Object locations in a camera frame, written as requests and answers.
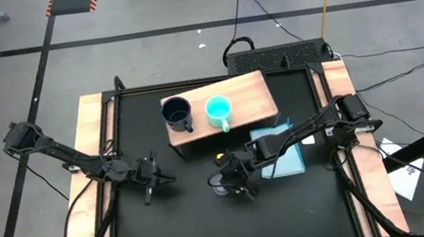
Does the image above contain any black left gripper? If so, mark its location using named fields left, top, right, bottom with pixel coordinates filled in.
left=130, top=147, right=181, bottom=207

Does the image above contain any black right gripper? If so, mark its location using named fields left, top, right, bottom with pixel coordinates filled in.
left=203, top=147, right=266, bottom=208

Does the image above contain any clear plastic cup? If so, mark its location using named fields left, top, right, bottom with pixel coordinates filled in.
left=209, top=174, right=233, bottom=199

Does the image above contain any dark blue enamel mug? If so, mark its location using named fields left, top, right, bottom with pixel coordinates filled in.
left=159, top=94, right=196, bottom=137

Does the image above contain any teal plastic mug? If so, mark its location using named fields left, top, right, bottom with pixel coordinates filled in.
left=203, top=93, right=236, bottom=136

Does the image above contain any wooden shelf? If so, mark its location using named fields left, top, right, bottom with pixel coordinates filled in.
left=156, top=67, right=285, bottom=163

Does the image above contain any light blue cloth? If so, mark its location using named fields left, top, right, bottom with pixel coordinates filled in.
left=248, top=116, right=308, bottom=181

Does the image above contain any wooden side board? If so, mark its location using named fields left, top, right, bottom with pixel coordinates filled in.
left=37, top=91, right=135, bottom=237
left=319, top=53, right=411, bottom=237

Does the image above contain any black perforated computer case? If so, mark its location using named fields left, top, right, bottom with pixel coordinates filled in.
left=224, top=36, right=334, bottom=78

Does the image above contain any white paper sheet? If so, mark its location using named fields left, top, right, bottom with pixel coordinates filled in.
left=376, top=132, right=424, bottom=206

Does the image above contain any black desk beam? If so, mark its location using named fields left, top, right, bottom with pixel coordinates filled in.
left=379, top=126, right=424, bottom=174

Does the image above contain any black hazard-striped mat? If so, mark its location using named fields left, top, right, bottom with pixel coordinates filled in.
left=44, top=0, right=103, bottom=19

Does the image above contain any black metal table frame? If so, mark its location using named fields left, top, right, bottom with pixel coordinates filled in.
left=40, top=38, right=411, bottom=237

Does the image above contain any black looped power cable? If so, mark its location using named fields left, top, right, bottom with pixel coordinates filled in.
left=214, top=0, right=257, bottom=67

